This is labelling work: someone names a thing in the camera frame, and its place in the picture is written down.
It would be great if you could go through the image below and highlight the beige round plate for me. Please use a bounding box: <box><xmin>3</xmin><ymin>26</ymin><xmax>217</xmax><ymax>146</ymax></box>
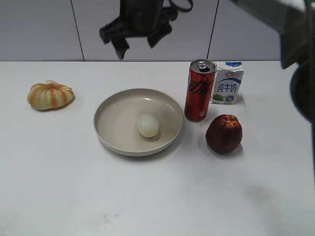
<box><xmin>94</xmin><ymin>88</ymin><xmax>184</xmax><ymax>157</ymax></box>

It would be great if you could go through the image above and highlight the white peeled egg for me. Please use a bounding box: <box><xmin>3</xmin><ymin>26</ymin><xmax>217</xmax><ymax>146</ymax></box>
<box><xmin>136</xmin><ymin>114</ymin><xmax>159</xmax><ymax>138</ymax></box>

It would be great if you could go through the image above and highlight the peeled orange mandarin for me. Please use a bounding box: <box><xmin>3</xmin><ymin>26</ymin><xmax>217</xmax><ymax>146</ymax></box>
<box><xmin>27</xmin><ymin>80</ymin><xmax>75</xmax><ymax>111</ymax></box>

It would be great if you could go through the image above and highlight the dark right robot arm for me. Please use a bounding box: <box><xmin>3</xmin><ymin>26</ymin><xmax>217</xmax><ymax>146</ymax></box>
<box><xmin>116</xmin><ymin>0</ymin><xmax>315</xmax><ymax>128</ymax></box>

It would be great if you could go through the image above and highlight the red cola can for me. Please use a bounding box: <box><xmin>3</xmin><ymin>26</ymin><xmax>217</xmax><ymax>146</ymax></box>
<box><xmin>184</xmin><ymin>59</ymin><xmax>216</xmax><ymax>122</ymax></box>

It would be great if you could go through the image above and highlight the white blue milk carton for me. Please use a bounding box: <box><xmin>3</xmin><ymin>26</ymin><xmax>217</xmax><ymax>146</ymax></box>
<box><xmin>211</xmin><ymin>61</ymin><xmax>244</xmax><ymax>104</ymax></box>

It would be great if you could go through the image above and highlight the dark red peach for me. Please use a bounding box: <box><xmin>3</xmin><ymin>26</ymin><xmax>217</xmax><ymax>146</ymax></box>
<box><xmin>205</xmin><ymin>114</ymin><xmax>243</xmax><ymax>154</ymax></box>

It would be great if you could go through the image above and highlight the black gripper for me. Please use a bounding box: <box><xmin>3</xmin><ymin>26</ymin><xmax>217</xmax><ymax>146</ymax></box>
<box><xmin>99</xmin><ymin>0</ymin><xmax>178</xmax><ymax>59</ymax></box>

